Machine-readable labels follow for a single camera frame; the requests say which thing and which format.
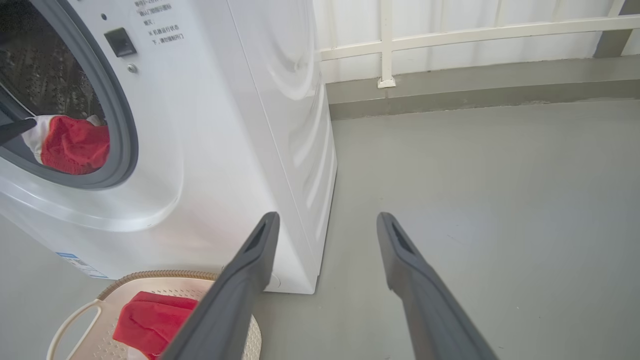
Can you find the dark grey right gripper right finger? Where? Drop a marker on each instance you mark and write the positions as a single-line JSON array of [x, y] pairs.
[[430, 310]]

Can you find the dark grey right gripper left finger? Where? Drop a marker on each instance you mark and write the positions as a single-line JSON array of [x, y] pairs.
[[225, 310]]

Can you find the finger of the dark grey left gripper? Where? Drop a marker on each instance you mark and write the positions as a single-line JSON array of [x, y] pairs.
[[15, 129], [10, 102]]

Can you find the red and white garment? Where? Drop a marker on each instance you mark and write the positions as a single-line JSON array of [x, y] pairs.
[[75, 145]]

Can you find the steel washing machine drum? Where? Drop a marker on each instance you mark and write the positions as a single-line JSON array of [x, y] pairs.
[[45, 70]]

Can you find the grey rubber door gasket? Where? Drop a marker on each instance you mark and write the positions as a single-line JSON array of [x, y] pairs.
[[122, 130]]

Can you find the black door lock socket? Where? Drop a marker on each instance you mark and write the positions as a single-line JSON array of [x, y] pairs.
[[120, 42]]

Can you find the cream perforated laundry basket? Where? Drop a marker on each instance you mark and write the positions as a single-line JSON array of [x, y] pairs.
[[100, 345]]

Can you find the white washing machine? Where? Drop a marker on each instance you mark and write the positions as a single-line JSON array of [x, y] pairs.
[[215, 150]]

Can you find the blue energy label sticker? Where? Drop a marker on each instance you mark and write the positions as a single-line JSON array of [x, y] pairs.
[[82, 266]]

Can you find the white metal railing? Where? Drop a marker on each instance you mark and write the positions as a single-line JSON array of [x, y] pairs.
[[450, 36]]

